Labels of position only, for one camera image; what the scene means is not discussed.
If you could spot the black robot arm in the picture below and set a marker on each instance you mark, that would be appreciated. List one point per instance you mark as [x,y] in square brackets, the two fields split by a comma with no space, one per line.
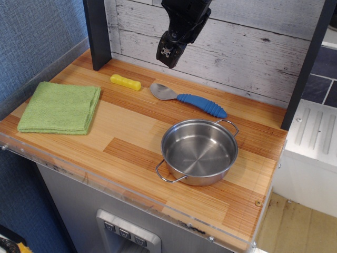
[190,3]

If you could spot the green cloth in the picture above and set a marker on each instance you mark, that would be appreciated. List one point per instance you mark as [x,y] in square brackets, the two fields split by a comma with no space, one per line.
[60,109]

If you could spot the dark left post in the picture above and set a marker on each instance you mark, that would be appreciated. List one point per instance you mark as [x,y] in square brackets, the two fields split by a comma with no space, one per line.
[98,36]

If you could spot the dark post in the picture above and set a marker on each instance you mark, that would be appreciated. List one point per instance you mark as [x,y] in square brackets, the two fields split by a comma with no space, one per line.
[98,36]
[318,36]

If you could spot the blue handled metal spoon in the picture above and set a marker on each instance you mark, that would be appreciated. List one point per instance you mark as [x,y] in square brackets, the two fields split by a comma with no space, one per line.
[163,92]

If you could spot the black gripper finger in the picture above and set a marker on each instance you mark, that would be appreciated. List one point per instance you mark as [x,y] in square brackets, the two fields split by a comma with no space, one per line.
[175,54]
[164,49]

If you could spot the yellow plastic corn piece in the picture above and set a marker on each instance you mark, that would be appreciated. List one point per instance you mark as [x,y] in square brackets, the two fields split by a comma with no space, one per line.
[125,82]

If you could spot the dark right post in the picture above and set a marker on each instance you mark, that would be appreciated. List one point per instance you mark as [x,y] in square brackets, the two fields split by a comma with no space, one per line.
[318,36]

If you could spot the silver dispenser button panel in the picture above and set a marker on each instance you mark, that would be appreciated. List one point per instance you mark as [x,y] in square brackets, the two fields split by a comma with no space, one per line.
[120,235]

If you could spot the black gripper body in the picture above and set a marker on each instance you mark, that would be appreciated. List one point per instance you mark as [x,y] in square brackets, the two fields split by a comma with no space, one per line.
[185,24]

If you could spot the stainless steel pot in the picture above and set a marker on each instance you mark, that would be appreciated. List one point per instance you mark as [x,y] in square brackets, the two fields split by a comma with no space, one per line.
[197,152]

